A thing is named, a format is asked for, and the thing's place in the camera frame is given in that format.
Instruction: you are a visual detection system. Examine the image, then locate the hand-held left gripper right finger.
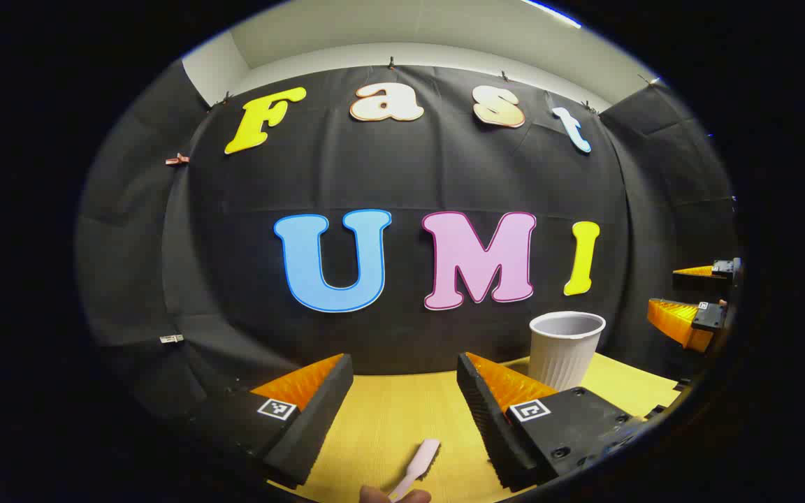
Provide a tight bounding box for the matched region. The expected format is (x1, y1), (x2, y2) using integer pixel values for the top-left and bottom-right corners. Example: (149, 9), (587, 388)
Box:
(456, 351), (655, 493)

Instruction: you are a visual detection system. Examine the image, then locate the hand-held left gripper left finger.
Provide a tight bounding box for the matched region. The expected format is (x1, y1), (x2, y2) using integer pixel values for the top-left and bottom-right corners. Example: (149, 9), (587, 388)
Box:
(186, 353), (354, 490)

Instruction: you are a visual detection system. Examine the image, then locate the small pink broom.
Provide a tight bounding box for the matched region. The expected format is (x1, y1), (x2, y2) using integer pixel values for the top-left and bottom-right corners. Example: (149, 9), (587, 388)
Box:
(387, 439), (441, 503)

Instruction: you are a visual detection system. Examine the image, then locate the white ribbed garbage bin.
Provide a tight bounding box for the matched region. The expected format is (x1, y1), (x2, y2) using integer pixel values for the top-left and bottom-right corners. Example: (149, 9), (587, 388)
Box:
(529, 311), (607, 392)

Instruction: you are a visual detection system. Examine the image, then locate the wooden desktop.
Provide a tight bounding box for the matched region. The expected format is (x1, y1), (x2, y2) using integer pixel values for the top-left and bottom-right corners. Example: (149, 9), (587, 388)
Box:
(266, 353), (683, 503)

